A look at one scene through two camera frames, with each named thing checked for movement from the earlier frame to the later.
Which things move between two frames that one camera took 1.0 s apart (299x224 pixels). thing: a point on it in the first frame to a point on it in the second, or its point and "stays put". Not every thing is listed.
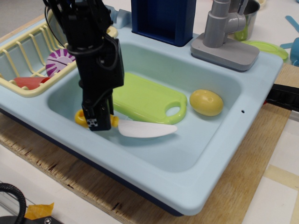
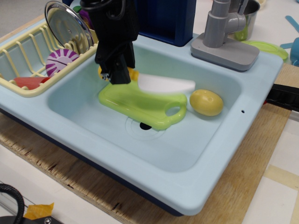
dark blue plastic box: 172,22 stays put
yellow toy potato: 206,102 stays put
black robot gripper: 100,69 to 116,23
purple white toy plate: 57,59 stays put
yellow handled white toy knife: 134,128 to 156,84
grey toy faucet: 213,46 stays put
